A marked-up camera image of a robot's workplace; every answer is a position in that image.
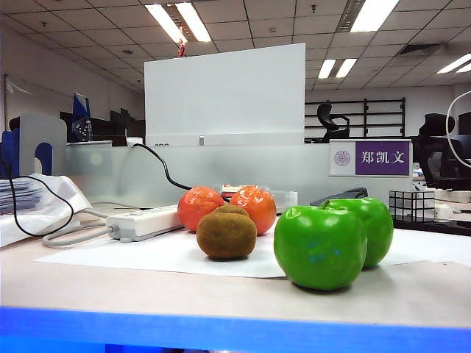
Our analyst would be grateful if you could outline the brown kiwi fruit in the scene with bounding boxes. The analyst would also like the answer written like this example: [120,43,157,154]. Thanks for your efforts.
[196,212,258,260]
[213,204,250,218]

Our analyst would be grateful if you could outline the orange mandarin fruit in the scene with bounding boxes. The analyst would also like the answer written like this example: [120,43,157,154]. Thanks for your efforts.
[177,186,225,233]
[229,185,277,236]

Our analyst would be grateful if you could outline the plain green apple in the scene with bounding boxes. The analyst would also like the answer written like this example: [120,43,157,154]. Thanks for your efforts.
[322,197,394,268]

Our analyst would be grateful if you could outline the clear bottle with red label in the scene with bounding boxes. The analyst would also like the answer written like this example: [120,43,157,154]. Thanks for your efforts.
[213,182,298,215]

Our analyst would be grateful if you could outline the white board panel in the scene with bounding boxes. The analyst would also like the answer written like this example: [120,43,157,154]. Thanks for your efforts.
[144,43,307,147]

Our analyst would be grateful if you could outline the white power strip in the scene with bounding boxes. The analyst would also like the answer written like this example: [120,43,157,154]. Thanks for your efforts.
[106,204,185,243]

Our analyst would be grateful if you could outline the black stapler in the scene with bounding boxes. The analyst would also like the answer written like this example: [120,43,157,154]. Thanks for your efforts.
[310,186,368,206]

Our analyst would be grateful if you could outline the green apple with blue marks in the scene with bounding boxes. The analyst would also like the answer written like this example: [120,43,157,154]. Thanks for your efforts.
[273,204,369,291]

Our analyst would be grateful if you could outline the white paper sheet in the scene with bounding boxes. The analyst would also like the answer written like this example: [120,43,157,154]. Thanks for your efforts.
[33,220,471,279]

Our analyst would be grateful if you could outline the frosted glass desk partition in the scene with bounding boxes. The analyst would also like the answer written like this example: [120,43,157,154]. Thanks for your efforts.
[65,141,413,209]

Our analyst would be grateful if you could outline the dark background desk dividers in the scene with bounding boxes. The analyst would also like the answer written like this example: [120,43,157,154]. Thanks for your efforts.
[60,108,146,145]

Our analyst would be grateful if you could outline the red hanging ornament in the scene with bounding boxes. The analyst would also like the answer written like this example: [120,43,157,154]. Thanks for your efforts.
[177,26,188,59]

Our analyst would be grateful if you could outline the double ceiling light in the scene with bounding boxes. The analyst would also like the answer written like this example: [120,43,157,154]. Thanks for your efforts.
[317,57,358,79]
[145,2,213,43]
[437,53,471,74]

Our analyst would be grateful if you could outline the purple white name sign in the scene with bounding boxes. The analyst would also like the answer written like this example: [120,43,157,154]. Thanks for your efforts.
[328,138,412,178]

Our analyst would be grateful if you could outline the blue crystal trophy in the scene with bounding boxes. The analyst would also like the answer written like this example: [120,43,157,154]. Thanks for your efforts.
[71,93,93,143]

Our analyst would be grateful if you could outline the silver mirror cube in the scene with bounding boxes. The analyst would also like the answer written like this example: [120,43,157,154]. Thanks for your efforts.
[389,189,436,222]

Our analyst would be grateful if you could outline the black shelf rack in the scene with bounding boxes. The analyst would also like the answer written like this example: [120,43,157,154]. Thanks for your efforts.
[304,97,407,139]

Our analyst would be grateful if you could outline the white plastic bag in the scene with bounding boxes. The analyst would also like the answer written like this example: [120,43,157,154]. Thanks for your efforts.
[0,173,93,248]

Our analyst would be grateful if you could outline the grey blue file holder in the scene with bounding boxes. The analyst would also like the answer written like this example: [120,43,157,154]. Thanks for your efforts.
[0,113,69,179]

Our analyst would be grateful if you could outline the black flat tray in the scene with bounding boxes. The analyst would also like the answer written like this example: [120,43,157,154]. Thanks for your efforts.
[393,216,471,237]

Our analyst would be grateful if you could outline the black mesh office chair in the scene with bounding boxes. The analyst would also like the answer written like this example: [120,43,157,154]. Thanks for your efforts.
[411,112,471,190]

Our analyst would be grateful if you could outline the small white block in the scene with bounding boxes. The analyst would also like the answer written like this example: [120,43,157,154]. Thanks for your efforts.
[435,203,455,220]

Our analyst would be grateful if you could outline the wide ceiling light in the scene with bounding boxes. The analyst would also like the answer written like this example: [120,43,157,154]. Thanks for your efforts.
[350,0,401,33]

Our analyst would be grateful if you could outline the stack of documents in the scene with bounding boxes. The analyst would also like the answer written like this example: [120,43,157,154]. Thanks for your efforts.
[0,178,47,215]

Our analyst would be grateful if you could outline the ceiling air vent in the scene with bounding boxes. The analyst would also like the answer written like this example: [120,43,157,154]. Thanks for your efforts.
[399,43,442,56]

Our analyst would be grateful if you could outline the thick black cable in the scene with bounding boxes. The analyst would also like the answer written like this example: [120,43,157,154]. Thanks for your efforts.
[132,143,199,191]

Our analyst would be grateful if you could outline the grey power strip cable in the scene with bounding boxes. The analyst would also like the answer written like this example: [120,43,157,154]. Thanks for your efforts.
[40,207,113,248]

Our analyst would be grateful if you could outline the white cable loop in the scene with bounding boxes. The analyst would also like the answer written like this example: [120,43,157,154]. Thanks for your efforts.
[446,90,471,169]

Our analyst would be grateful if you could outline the thin black cable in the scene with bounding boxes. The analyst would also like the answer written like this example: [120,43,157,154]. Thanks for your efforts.
[0,157,75,237]

